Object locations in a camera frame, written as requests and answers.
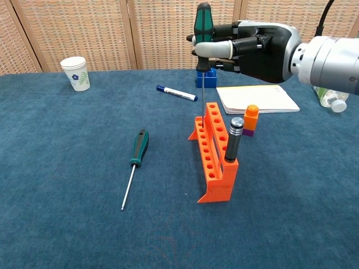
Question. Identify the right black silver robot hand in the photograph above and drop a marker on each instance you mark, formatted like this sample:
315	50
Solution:
266	56

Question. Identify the short green black screwdriver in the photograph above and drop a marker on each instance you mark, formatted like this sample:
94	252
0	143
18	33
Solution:
204	25

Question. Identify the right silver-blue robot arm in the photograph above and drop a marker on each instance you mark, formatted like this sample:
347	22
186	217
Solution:
331	64

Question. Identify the white yellow-edged notepad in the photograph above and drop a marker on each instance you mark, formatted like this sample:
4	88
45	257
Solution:
261	101

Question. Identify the blue four-stud building block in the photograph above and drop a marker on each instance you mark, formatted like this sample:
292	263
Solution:
210	81

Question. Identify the small orange purple building block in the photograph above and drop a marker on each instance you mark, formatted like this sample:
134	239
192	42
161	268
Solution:
250	120

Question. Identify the clear green-label plastic bottle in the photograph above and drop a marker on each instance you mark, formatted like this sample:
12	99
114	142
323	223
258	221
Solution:
335	102

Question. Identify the blue capped white marker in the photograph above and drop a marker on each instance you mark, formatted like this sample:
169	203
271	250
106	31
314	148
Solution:
178	93

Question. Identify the orange test tube rack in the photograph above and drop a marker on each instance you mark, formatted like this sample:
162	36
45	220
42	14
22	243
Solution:
218	187

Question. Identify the woven wicker folding screen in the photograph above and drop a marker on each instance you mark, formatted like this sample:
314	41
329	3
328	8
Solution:
112	30

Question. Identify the long teal black screwdriver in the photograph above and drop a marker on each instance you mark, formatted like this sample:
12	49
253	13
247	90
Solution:
140	148

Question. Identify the white floral paper cup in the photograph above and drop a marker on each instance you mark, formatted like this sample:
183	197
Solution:
76	74

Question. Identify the blue carpet table cover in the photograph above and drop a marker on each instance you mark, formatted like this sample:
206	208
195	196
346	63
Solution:
70	168

